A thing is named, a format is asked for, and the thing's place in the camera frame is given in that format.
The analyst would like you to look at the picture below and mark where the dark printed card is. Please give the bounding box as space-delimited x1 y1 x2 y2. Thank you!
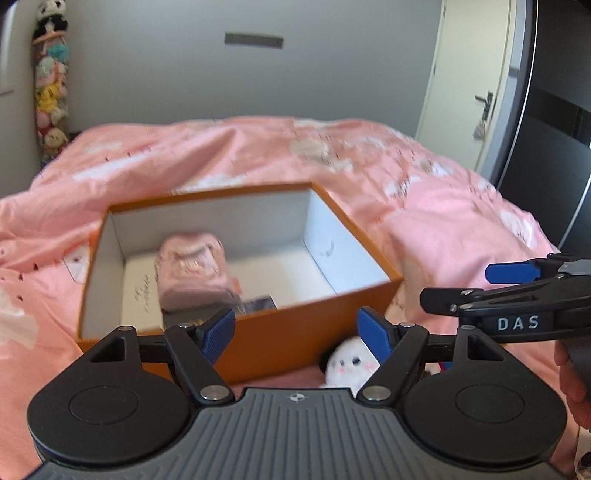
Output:
233 295 278 316

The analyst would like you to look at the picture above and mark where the silver-white glasses case box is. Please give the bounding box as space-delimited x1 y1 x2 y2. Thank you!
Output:
121 257 163 332

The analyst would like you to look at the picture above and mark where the person's right hand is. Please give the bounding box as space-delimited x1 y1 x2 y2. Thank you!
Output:
553 343 591 433

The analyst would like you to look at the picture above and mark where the grey wall vent plate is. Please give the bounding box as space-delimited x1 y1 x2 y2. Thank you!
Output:
224 32 284 48

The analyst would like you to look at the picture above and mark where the hanging column of plush toys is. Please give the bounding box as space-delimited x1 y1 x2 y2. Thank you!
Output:
30 0 73 169

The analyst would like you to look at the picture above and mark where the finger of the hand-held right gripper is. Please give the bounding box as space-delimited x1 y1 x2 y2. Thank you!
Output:
419 274 569 318
485 252 576 285

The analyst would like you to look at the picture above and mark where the white plush toy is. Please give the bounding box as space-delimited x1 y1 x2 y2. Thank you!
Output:
318 335 385 396

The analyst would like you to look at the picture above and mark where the pink pouch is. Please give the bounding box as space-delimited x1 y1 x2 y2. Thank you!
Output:
154 232 242 312

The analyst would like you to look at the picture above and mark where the black door handle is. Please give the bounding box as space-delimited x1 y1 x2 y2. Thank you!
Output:
474 91 495 121

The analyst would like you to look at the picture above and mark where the orange cardboard box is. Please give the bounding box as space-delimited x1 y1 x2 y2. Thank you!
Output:
75 182 404 385

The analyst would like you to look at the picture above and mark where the pink printed blanket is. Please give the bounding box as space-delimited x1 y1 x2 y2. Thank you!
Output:
0 115 591 480

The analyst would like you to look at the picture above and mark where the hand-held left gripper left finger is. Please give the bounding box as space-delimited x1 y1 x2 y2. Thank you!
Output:
89 308 238 404

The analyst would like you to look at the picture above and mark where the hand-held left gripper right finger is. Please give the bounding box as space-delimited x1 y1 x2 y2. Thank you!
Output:
358 306 505 404

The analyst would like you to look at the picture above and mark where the white door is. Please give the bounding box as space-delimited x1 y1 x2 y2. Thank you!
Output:
414 0 514 177

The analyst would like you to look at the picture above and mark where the black glossy wardrobe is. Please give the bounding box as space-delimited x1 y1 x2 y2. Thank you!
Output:
489 0 591 256

